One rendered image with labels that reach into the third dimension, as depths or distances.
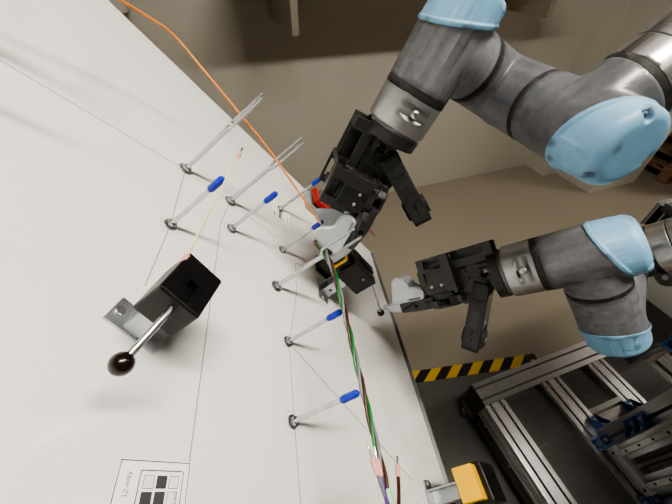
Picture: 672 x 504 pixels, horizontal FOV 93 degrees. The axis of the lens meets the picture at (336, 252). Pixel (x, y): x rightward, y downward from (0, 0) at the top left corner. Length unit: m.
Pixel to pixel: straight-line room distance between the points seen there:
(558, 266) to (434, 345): 1.40
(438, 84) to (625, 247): 0.28
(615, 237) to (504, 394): 1.15
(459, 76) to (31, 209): 0.40
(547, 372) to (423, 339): 0.56
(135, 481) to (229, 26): 1.96
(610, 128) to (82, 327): 0.43
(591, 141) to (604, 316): 0.26
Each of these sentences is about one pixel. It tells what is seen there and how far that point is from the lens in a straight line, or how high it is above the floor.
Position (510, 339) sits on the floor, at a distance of 2.01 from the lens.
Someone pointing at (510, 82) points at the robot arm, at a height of 1.43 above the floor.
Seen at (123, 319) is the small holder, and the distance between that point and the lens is 0.30.
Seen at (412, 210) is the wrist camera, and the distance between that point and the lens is 0.45.
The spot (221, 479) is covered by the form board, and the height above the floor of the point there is 1.24.
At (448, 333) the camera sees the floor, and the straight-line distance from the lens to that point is 1.90.
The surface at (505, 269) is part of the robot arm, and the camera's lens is 0.49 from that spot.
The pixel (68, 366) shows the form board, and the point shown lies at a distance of 0.28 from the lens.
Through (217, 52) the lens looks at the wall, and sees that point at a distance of 2.07.
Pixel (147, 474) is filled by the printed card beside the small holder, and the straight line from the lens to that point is 0.28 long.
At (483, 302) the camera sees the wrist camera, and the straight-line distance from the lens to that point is 0.52.
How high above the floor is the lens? 1.54
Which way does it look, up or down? 44 degrees down
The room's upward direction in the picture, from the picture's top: straight up
